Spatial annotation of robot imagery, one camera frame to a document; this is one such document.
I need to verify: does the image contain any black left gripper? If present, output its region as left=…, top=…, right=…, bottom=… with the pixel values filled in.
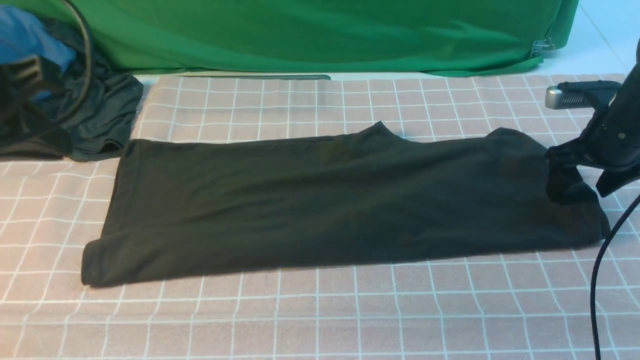
left=0, top=55, right=73, bottom=158

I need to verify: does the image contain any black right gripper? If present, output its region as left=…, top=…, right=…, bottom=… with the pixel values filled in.
left=545, top=63, right=640, bottom=198

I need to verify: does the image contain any gray long-sleeved shirt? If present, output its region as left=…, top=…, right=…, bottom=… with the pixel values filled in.
left=81, top=122, right=610, bottom=288

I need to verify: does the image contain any blue crumpled garment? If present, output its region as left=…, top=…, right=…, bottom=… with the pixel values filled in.
left=0, top=4, right=77, bottom=75

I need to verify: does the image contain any dark gray crumpled garment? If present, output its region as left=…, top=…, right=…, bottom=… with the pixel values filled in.
left=38, top=18, right=144, bottom=162

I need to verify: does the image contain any metal binder clip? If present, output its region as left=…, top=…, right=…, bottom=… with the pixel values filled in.
left=530, top=38, right=556, bottom=59

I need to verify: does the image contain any green backdrop cloth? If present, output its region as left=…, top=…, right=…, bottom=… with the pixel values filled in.
left=10, top=0, right=580, bottom=78

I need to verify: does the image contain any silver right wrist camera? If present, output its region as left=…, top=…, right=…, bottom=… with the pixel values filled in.
left=544, top=80, right=622, bottom=110

